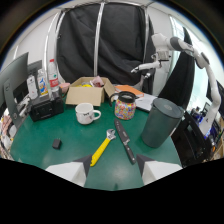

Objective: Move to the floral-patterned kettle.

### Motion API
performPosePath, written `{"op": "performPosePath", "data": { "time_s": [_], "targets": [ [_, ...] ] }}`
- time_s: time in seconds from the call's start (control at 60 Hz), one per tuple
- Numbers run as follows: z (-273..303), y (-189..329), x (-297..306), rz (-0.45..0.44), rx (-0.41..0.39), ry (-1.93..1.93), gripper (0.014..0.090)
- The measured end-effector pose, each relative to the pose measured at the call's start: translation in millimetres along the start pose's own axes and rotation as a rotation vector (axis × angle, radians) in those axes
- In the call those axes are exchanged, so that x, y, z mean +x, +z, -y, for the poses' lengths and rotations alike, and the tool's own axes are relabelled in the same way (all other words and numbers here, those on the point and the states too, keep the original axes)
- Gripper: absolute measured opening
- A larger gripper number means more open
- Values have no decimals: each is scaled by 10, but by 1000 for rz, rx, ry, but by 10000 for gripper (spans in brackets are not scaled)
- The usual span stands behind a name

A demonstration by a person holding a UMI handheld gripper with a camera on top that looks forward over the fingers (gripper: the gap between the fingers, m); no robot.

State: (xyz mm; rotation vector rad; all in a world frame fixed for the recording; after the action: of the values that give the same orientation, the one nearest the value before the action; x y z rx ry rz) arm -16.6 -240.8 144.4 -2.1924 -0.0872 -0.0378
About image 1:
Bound black curtain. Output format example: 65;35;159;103
55;2;156;95

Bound pink cup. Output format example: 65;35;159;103
58;82;71;94

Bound white mug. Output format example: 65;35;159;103
74;102;102;126

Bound black equipment box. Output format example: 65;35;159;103
28;94;65;123

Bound black kitchen knife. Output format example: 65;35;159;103
113;118;137;165

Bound orange book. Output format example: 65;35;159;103
114;84;145;99

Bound floral-patterned kettle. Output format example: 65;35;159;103
109;91;137;121

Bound computer monitor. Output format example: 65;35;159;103
0;51;30;130

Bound white bottle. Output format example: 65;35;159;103
26;74;39;101

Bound white papers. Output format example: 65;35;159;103
134;92;158;113

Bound open cardboard box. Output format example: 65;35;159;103
65;76;116;107

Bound yellow-label plastic bottle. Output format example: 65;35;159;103
36;68;49;98

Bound black chair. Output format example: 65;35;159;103
170;110;216;168

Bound dark green cylindrical bin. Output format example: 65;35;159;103
140;97;185;149

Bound small black cube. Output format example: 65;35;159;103
51;138;62;150

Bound red-label water bottle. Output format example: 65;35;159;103
47;58;60;93

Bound yellow-handled adjustable wrench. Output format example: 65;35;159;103
89;128;117;168

